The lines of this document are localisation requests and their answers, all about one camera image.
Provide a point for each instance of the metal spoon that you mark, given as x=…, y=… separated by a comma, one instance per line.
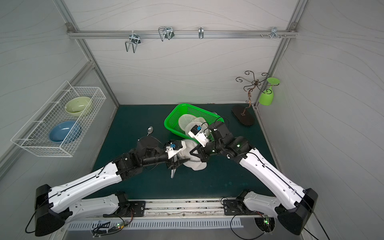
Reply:
x=150, y=130

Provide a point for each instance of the blue bowl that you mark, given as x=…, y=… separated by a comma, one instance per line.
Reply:
x=66, y=132

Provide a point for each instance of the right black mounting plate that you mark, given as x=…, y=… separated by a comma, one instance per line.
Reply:
x=234, y=207

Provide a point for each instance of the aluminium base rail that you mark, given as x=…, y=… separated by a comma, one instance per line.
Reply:
x=186, y=207

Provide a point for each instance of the round floor cable port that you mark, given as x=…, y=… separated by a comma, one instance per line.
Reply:
x=265, y=224

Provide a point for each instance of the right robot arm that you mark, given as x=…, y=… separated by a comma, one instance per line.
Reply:
x=291, y=204

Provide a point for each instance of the right metal rail hook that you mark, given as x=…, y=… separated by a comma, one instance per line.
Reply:
x=274, y=33

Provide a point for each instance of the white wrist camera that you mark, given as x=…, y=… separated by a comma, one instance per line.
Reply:
x=173, y=148
x=198, y=134

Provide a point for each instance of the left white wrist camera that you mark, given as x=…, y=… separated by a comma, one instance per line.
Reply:
x=173, y=148

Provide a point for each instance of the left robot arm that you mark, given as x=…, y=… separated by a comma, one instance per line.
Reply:
x=56, y=206

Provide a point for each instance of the small flat metal hook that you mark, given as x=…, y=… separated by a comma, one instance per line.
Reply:
x=201, y=32

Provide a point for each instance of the light green bowl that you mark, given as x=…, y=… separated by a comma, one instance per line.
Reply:
x=80, y=106

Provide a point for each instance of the aluminium top rail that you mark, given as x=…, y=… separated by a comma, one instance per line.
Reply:
x=179, y=34

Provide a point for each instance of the white wire wall basket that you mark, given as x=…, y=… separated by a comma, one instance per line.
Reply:
x=34, y=135

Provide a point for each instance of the white slotted cable duct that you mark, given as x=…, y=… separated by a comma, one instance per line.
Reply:
x=158, y=224

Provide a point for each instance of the bronze cup tree stand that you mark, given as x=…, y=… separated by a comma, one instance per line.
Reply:
x=242, y=113

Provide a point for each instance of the green plastic basket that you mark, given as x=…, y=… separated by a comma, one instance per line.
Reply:
x=171, y=123

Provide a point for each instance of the black mounting plate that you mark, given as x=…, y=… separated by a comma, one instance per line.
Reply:
x=234, y=207
x=138, y=208

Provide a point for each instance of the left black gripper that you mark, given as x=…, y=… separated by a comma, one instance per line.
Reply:
x=173, y=160

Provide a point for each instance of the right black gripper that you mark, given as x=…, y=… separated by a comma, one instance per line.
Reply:
x=202, y=150

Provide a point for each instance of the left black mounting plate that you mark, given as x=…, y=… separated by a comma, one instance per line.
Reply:
x=138, y=208

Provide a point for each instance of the green plastic wine glass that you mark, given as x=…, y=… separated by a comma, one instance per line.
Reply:
x=267, y=95

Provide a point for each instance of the looped metal hook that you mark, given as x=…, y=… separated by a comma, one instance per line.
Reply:
x=166, y=33

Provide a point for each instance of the double prong metal hook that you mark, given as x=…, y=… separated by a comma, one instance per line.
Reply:
x=133, y=42

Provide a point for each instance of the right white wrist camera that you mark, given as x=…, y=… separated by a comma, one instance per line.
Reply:
x=198, y=134

